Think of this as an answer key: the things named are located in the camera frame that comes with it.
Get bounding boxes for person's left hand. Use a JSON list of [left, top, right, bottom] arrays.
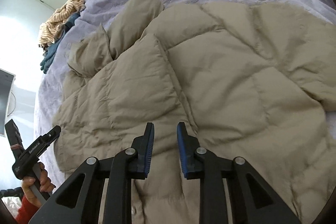
[[20, 161, 56, 208]]

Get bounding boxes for red sleeve forearm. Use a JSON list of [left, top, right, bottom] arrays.
[[15, 196, 41, 224]]

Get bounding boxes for dark monitor screen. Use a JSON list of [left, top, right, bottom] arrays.
[[0, 69, 15, 136]]

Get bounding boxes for striped beige garment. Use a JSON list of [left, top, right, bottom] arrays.
[[39, 0, 85, 51]]

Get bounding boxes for teal folded garment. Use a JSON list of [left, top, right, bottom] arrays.
[[40, 12, 80, 75]]

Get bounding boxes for khaki puffer jacket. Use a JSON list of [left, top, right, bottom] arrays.
[[54, 0, 335, 223]]

